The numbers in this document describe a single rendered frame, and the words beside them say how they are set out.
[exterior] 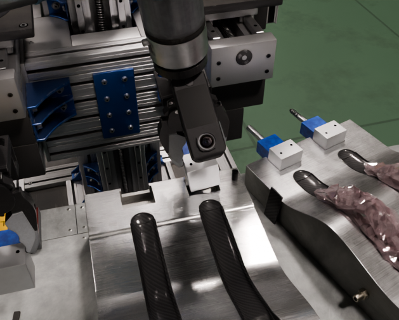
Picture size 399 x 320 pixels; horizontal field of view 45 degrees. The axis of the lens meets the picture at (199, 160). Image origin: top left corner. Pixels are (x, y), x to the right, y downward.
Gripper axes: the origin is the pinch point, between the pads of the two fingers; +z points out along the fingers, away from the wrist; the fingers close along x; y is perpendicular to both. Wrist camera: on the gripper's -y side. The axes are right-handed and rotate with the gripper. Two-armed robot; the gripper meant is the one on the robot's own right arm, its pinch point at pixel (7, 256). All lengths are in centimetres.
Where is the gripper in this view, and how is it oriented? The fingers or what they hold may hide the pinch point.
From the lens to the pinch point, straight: 68.4
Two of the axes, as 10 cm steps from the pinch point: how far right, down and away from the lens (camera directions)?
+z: 0.0, 7.3, 6.8
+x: -9.7, 1.7, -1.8
